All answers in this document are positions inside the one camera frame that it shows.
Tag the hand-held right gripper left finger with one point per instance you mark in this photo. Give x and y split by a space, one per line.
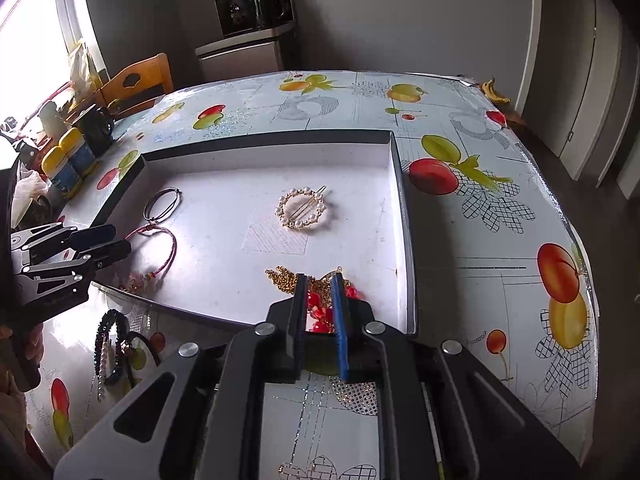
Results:
300 310

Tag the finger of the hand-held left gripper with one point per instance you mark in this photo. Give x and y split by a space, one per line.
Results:
95 236
107 254

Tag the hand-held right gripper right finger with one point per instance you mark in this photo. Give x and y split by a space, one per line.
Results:
340 320

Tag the white tray with black rim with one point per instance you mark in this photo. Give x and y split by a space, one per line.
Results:
225 195

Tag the person's left forearm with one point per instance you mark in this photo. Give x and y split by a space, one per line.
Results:
10 410

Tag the person's left hand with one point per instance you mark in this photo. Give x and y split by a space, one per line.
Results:
33 346

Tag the black beaded headband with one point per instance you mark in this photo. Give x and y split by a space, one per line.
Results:
120 317

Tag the yellow-capped blue bottle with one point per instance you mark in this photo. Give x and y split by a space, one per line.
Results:
80 150
62 170

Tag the white plastic bag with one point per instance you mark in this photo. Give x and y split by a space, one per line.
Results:
27 192

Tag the white pearl hair clip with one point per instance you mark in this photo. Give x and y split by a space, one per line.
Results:
103 372

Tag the round pearl hair clip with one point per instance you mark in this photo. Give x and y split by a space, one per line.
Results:
281 208

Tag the black mug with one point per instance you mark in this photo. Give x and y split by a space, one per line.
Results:
97 127

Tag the wooden chair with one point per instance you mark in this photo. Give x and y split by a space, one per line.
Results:
142 77

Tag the yellow plastic bag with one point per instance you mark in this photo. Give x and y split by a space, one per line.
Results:
80 67

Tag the fruit-print tablecloth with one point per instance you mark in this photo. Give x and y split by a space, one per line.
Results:
500 260

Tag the grey cabinet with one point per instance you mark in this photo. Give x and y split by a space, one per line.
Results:
240 60

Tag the banana bunch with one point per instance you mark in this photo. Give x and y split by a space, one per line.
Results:
495 92

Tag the black coffee machine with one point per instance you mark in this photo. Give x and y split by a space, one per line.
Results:
252 2

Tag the white wardrobe doors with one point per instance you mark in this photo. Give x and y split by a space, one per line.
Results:
590 85

